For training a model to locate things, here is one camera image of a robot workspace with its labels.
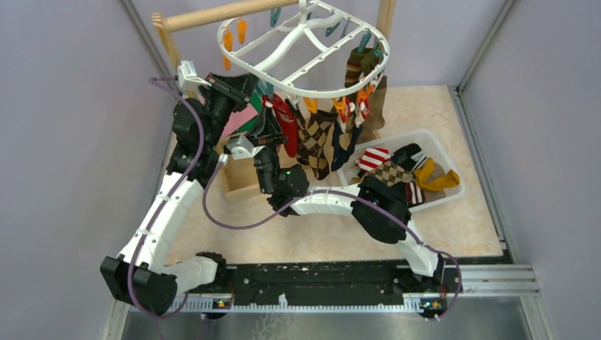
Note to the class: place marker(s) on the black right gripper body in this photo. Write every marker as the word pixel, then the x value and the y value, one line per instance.
pixel 267 163

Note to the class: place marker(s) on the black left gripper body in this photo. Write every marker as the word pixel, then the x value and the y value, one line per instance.
pixel 222 99

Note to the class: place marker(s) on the teal clothes clip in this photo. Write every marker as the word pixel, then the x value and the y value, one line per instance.
pixel 269 90
pixel 261 89

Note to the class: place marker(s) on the white clothes clip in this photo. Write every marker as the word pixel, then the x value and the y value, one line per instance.
pixel 293 99

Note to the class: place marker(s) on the brown argyle sock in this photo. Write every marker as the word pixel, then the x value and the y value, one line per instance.
pixel 307 151
pixel 318 130

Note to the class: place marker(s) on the beige argyle sock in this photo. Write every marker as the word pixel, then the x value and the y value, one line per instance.
pixel 389 174

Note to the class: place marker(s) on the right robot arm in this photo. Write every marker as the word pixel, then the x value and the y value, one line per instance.
pixel 382 211

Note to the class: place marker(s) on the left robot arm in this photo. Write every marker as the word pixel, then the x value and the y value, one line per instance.
pixel 138 275

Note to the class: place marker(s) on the orange clothes clip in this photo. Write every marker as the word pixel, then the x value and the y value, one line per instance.
pixel 364 93
pixel 342 107
pixel 311 104

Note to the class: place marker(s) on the white round clip hanger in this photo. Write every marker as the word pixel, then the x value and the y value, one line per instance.
pixel 294 52

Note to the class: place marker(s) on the pink cloth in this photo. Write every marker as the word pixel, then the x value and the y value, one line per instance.
pixel 238 119

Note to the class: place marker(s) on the green cloth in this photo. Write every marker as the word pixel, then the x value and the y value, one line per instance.
pixel 256 102

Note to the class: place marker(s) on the white plastic laundry basket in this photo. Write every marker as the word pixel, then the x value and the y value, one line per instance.
pixel 428 141

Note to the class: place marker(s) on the navy white red hanging sock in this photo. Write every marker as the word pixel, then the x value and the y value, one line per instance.
pixel 345 135

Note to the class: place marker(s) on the olive striped hanging sock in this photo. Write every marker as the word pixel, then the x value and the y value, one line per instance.
pixel 360 63

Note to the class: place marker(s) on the black sock in basket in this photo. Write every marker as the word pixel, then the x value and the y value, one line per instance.
pixel 411 157

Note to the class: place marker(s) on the yellow sock in basket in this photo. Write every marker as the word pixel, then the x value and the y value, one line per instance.
pixel 425 179

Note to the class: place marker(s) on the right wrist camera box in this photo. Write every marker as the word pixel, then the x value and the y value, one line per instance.
pixel 240 147

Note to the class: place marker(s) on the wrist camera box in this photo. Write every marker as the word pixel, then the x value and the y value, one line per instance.
pixel 240 147
pixel 188 78

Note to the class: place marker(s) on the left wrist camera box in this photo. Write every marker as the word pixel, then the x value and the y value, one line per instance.
pixel 188 78

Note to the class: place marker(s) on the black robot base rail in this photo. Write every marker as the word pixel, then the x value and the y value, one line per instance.
pixel 338 285

